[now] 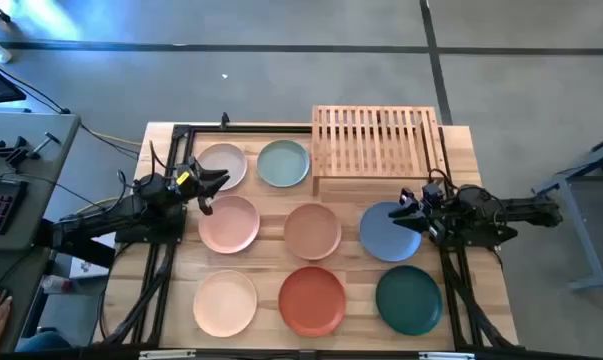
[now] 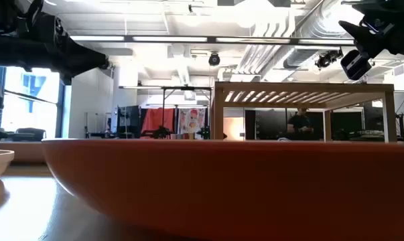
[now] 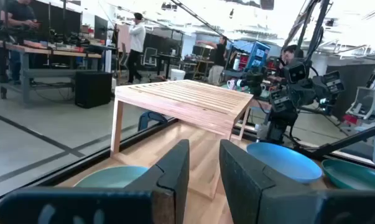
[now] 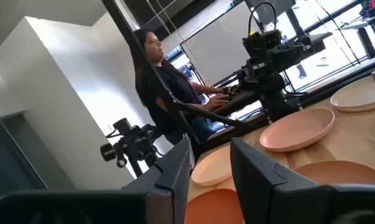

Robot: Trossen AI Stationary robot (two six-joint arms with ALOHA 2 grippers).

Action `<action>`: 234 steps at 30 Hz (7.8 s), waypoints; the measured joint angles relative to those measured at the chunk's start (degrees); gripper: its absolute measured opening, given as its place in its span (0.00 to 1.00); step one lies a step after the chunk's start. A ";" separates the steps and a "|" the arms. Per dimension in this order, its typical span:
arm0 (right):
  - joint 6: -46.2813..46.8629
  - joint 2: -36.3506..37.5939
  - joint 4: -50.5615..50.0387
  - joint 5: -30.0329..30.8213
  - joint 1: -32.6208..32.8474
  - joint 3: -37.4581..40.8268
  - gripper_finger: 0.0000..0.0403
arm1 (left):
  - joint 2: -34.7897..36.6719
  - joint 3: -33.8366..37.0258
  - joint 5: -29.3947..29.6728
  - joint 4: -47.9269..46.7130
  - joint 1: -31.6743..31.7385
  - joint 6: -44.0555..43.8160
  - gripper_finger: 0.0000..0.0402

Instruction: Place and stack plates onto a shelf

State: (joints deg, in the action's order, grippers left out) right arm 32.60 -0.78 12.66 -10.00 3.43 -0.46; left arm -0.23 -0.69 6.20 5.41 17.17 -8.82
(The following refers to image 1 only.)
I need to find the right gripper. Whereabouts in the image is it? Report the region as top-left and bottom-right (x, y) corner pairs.
(388, 183), (453, 246)

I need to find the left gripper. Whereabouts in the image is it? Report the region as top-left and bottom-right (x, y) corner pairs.
(168, 159), (231, 199)

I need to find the beige grey plate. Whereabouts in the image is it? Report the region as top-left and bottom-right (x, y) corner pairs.
(196, 142), (249, 192)

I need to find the blue bowl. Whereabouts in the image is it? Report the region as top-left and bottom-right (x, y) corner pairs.
(358, 201), (423, 263)

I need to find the pink plate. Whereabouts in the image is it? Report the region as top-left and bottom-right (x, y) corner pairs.
(197, 194), (261, 255)

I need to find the pale teal plate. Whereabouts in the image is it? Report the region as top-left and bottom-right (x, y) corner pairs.
(256, 139), (311, 189)

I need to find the dark green plate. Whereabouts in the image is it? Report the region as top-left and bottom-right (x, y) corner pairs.
(374, 264), (444, 337)

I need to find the terracotta tan plate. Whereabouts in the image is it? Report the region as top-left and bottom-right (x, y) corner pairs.
(283, 202), (343, 262)

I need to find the cream peach plate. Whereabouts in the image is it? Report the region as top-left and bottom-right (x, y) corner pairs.
(192, 269), (258, 339)

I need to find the orange red plate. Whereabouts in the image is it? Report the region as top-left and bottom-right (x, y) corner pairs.
(277, 265), (347, 338)

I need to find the wooden slatted shelf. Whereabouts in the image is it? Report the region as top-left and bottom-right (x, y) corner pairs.
(310, 104), (447, 197)

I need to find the black flat bar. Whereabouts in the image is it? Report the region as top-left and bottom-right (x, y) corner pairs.
(33, 219), (117, 269)

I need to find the white booklet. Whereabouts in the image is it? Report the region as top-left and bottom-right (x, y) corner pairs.
(69, 234), (117, 279)

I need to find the grey side desk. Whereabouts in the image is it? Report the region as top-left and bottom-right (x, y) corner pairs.
(0, 110), (82, 354)

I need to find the clear plastic bottle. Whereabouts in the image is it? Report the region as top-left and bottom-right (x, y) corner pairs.
(40, 274), (76, 296)

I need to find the black clamp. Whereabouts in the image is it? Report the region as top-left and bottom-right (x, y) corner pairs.
(0, 135), (30, 169)

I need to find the black backlit keyboard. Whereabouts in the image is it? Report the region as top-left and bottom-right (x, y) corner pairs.
(0, 175), (30, 236)

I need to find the person's leg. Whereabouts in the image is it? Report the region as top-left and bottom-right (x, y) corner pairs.
(14, 329), (73, 354)

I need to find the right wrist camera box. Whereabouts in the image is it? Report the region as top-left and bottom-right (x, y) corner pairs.
(398, 187), (418, 211)

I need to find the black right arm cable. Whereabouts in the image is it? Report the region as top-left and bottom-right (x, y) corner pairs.
(427, 167), (455, 194)

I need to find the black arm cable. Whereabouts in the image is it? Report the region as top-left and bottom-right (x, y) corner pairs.
(116, 139), (170, 196)
(427, 167), (455, 194)

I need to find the black aluminium frame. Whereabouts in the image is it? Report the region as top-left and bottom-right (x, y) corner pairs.
(91, 122), (521, 360)

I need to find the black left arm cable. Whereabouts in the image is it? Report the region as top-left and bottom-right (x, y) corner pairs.
(116, 139), (170, 196)

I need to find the yellow cable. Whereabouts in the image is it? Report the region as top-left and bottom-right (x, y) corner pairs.
(70, 128), (143, 221)

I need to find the silver metal bracket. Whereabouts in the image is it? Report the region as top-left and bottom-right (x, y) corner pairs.
(138, 349), (197, 360)
(418, 351), (477, 360)

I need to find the black monitor cable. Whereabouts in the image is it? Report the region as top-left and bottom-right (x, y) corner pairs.
(0, 62), (142, 161)

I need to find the blue grey table frame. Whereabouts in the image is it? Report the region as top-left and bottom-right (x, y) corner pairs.
(530, 130), (603, 294)

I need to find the metal handled clamp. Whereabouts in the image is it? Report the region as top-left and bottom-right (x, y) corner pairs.
(28, 130), (62, 161)

